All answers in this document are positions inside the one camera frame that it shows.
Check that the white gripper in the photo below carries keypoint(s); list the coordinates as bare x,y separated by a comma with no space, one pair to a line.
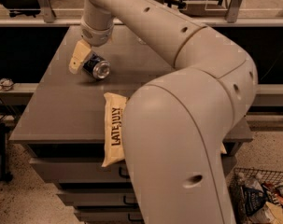
95,35

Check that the blue pepsi can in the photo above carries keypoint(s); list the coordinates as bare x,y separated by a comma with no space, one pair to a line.
97,67

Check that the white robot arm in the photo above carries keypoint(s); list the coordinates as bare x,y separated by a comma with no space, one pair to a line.
173,126

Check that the Late July chips bag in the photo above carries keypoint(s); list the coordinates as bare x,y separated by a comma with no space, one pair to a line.
114,108

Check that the grey drawer cabinet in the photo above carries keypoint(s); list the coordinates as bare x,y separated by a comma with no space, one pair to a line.
64,126

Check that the black stand at left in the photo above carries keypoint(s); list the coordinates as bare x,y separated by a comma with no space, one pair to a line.
5,175

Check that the snack bags in basket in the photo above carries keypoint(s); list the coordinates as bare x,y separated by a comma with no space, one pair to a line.
261,201

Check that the black top drawer handle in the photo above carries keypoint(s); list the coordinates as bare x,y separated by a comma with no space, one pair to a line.
123,173

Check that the black drawer handle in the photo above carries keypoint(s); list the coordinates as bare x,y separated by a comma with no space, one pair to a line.
132,218
129,201
123,173

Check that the black middle drawer handle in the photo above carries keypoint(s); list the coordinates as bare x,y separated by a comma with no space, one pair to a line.
129,201

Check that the black bottom drawer handle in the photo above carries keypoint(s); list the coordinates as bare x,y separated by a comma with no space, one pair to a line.
132,218

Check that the wire basket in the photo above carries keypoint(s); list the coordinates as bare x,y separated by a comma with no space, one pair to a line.
275,176

